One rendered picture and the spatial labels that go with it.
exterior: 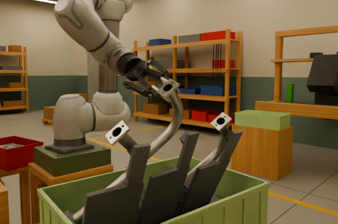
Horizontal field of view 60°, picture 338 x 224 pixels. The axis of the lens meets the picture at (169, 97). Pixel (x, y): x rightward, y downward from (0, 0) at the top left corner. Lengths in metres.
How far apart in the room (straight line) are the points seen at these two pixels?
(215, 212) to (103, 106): 0.88
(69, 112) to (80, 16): 0.67
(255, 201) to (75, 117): 0.92
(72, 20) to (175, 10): 7.02
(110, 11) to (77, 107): 0.50
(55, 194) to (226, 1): 6.27
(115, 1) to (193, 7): 6.02
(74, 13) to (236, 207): 0.74
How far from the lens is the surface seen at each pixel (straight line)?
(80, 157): 1.48
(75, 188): 1.06
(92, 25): 0.96
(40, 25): 11.77
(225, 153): 0.96
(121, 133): 0.69
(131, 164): 0.72
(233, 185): 1.14
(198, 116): 6.56
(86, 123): 1.52
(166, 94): 0.78
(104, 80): 1.55
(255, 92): 6.36
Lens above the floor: 1.31
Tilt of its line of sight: 5 degrees down
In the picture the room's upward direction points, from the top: straight up
